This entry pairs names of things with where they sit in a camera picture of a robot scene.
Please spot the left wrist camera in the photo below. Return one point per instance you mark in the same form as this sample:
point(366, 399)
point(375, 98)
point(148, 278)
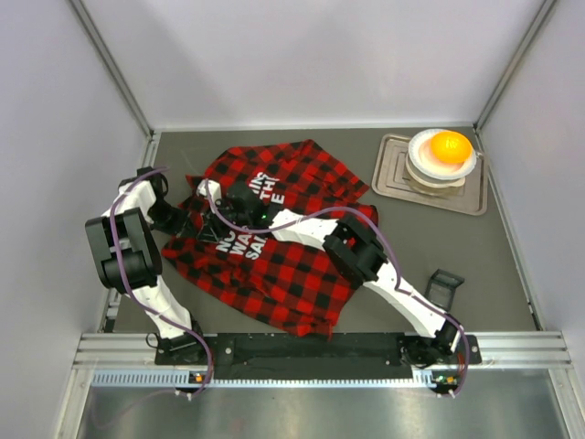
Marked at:
point(155, 176)

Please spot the perforated cable duct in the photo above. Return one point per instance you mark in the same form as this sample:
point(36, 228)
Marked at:
point(188, 379)

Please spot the orange ball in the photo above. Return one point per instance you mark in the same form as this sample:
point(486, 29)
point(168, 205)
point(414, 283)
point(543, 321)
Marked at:
point(451, 147)

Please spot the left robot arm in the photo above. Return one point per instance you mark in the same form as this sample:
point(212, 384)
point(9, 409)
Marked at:
point(127, 260)

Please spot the black metal bracket stand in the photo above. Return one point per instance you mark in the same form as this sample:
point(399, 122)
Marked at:
point(441, 288)

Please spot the stack of white paper plates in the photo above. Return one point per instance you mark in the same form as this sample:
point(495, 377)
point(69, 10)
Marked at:
point(426, 169)

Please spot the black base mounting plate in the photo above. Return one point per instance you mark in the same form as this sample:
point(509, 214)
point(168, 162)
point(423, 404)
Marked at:
point(346, 356)

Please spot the red black plaid shirt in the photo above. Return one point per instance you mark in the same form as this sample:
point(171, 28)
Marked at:
point(290, 286)

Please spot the metal tray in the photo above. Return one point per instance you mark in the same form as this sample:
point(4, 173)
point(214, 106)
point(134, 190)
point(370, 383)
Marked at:
point(396, 177)

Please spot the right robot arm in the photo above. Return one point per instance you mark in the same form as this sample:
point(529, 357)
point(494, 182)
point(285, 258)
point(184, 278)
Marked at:
point(359, 251)

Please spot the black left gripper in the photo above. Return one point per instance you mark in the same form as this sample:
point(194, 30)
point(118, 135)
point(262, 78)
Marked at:
point(184, 219)

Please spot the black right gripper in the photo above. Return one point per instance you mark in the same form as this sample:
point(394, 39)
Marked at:
point(219, 220)

